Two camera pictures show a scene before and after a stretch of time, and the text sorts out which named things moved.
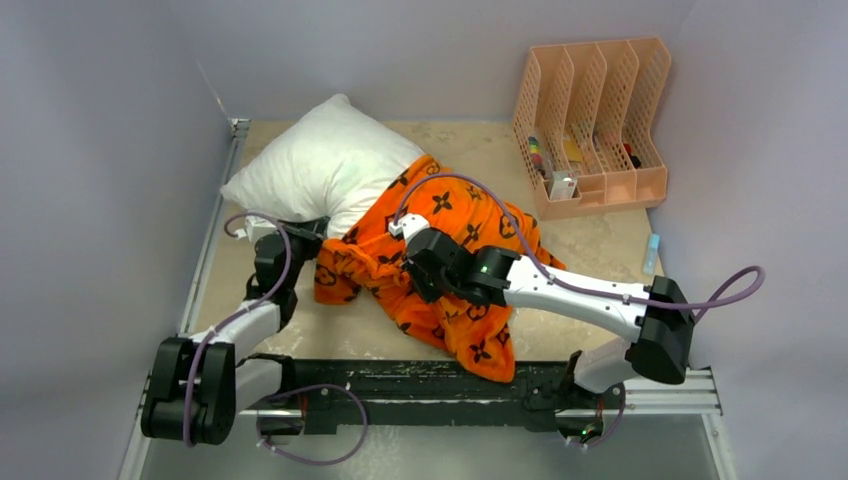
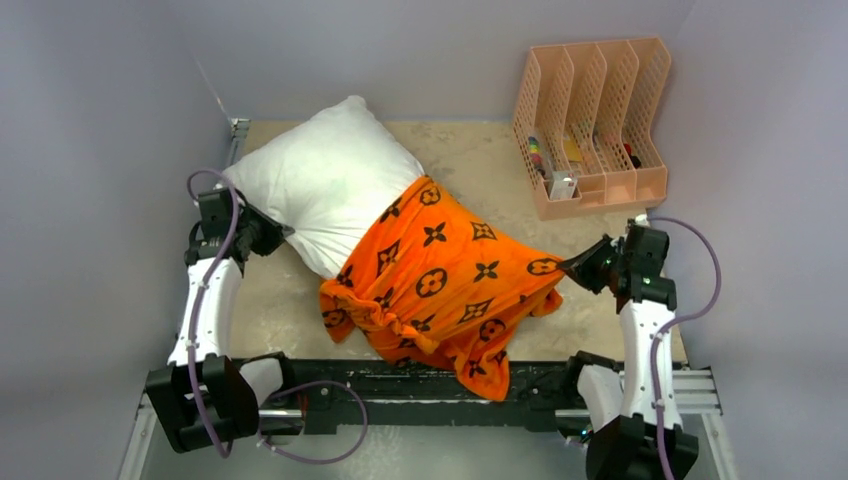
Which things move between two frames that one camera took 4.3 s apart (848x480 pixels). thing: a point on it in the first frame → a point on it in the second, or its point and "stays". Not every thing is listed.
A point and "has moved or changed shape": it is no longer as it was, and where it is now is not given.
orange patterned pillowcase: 371,255 has moved or changed shape
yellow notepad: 572,150 stays
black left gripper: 315,228 → 272,233
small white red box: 563,184 stays
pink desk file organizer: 583,123 stays
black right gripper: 427,294 → 583,269
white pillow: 330,164 has moved or changed shape
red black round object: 635,160 stays
